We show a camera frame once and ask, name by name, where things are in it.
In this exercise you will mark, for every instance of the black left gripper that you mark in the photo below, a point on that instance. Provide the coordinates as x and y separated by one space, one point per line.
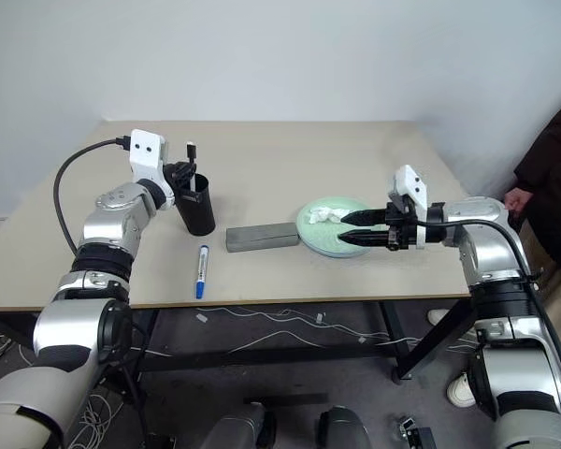
173 172

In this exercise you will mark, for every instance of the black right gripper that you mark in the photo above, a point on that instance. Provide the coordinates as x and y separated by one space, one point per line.
402 229

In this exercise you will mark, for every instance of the small black whiteboard marker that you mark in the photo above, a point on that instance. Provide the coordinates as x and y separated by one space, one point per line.
191 150

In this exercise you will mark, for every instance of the white tissue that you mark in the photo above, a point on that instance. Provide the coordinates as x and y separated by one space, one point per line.
325 214

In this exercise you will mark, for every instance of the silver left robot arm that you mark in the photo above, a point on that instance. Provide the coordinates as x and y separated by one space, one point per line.
107 220

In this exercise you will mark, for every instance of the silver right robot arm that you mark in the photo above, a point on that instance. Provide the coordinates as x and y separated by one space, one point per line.
486 238

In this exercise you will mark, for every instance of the black plastic cup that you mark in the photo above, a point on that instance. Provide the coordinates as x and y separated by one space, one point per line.
198 215

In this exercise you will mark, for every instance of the grey glasses case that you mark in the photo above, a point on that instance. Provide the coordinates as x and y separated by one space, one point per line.
262 236

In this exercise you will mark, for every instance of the bystander's bare hand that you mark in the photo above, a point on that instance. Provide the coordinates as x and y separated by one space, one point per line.
518 198

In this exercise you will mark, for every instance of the mint green plate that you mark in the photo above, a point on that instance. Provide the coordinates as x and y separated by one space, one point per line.
329 236

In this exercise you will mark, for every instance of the light blue plate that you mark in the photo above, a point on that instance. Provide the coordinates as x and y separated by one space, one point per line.
339 256

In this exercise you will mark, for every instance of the blue whiteboard marker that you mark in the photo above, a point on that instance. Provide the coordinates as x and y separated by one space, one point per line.
202 271

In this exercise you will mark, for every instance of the white sneaker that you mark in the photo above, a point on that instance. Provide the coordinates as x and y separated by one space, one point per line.
460 390
437 315

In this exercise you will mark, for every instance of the person in dark jacket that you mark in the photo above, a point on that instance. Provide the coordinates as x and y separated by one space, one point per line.
556 178

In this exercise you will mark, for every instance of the dark grey rounded shape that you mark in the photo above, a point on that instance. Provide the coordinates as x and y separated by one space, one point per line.
346 428
238 428

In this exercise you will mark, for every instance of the small black floor device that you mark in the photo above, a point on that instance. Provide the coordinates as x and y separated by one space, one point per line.
416 435

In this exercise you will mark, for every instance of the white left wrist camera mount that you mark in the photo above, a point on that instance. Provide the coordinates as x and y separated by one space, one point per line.
145 149

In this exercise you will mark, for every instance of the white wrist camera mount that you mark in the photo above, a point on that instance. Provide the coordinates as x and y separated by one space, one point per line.
409 182
145 149

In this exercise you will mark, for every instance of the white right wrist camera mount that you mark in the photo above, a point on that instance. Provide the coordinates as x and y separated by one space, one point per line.
409 182

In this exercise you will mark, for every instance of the black metal table frame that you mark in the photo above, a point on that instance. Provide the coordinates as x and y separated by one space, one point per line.
262 356

